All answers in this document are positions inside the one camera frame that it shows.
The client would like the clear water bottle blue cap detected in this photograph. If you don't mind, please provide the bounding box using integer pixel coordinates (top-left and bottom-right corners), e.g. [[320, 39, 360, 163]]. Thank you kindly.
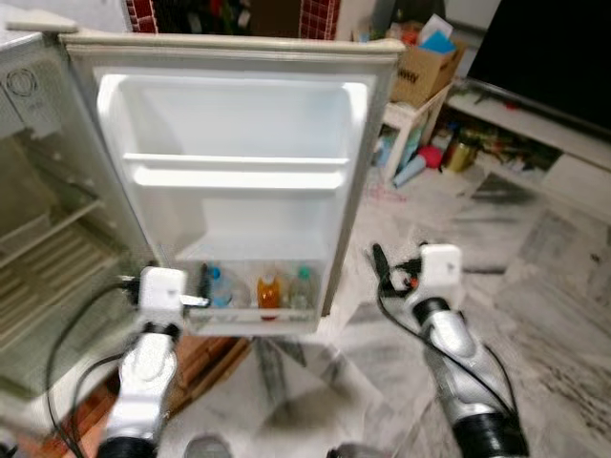
[[205, 265, 235, 309]]

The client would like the white fridge door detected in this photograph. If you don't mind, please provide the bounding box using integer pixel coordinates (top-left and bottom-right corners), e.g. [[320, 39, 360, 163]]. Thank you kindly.
[[62, 31, 404, 335]]

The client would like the white fridge body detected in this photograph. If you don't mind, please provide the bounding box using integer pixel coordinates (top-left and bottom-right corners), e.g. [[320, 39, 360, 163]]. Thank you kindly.
[[0, 10, 158, 421]]

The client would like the brown wooden base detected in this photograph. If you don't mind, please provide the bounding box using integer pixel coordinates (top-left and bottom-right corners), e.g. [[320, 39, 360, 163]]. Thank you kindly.
[[57, 329, 251, 451]]

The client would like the orange juice bottle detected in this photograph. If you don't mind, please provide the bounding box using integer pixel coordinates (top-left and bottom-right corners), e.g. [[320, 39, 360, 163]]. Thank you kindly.
[[256, 272, 284, 321]]

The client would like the clear bottle green cap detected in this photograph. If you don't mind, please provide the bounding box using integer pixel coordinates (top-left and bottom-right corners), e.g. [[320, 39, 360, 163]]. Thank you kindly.
[[289, 265, 316, 311]]

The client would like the light blue cylinder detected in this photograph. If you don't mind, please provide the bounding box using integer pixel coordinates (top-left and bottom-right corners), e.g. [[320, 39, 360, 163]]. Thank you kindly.
[[393, 153, 431, 189]]

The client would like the gold can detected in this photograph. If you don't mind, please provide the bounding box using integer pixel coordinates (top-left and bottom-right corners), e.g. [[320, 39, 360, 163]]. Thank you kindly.
[[442, 138, 478, 175]]

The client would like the small white side table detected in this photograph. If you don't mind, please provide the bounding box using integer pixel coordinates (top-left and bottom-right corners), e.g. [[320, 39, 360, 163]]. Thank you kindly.
[[382, 86, 454, 187]]

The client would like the silver left robot leg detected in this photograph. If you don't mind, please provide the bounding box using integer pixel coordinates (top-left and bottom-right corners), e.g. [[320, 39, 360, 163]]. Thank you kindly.
[[181, 434, 232, 458]]

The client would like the silver robot leg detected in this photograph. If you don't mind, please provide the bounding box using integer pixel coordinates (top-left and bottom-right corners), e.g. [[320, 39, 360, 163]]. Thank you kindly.
[[181, 434, 232, 458], [325, 442, 373, 458]]

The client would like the silver right robot leg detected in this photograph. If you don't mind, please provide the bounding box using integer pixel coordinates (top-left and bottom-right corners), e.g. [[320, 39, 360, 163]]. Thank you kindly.
[[325, 442, 373, 458]]

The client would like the brown cardboard box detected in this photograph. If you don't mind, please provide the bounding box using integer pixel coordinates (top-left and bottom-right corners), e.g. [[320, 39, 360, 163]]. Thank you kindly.
[[390, 38, 464, 108]]

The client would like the white television stand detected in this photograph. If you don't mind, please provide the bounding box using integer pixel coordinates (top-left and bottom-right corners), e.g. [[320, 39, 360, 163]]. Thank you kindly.
[[444, 81, 611, 173]]

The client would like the blue packet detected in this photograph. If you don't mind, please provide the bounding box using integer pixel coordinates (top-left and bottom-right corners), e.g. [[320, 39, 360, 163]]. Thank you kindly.
[[417, 29, 457, 54]]

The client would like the black television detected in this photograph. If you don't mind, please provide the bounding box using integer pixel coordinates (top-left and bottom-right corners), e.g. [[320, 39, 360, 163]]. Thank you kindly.
[[465, 0, 611, 135]]

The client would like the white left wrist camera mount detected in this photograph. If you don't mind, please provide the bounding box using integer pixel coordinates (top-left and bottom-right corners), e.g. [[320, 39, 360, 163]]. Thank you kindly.
[[139, 267, 188, 327]]

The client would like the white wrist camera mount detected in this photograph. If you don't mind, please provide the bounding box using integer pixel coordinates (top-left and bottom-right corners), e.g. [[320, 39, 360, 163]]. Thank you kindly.
[[417, 244, 464, 304], [139, 267, 188, 327]]

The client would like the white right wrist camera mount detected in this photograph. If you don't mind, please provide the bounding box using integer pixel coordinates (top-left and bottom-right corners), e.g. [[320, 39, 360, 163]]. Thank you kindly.
[[417, 244, 464, 304]]

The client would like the white fridge wire shelf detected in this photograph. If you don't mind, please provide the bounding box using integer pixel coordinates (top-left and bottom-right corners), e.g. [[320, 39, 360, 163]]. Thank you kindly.
[[0, 196, 130, 354]]

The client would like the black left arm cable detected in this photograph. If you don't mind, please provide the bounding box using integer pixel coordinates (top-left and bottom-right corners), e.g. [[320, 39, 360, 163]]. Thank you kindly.
[[43, 275, 142, 458]]

